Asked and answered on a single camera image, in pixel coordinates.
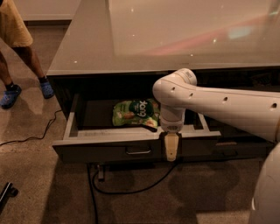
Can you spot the white robot base body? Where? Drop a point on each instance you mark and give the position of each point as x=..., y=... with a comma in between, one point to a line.
x=265, y=205

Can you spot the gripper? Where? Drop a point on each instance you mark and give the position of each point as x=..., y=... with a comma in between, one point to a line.
x=171, y=124

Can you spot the black object on floor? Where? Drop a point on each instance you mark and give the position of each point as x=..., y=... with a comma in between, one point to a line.
x=8, y=191

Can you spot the dark grey drawer cabinet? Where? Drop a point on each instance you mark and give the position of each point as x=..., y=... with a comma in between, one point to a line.
x=114, y=50

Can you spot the blue shoe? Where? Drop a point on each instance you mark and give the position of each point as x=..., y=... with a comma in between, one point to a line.
x=47, y=90
x=10, y=97

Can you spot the green snack bag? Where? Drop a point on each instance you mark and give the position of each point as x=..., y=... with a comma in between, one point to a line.
x=136, y=112

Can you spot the drawer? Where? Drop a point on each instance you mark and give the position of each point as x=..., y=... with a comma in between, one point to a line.
x=89, y=138
x=244, y=149

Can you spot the metal cabinet leg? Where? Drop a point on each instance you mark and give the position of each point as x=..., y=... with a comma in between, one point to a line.
x=101, y=172

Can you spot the blue right shoe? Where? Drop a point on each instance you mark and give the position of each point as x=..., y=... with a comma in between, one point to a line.
x=10, y=97

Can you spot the person in yellow shorts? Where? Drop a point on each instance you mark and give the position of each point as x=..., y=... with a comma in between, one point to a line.
x=14, y=34

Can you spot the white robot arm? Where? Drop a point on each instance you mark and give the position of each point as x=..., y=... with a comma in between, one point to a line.
x=256, y=112

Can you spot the blue left shoe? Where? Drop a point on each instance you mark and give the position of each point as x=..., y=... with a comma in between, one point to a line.
x=47, y=90

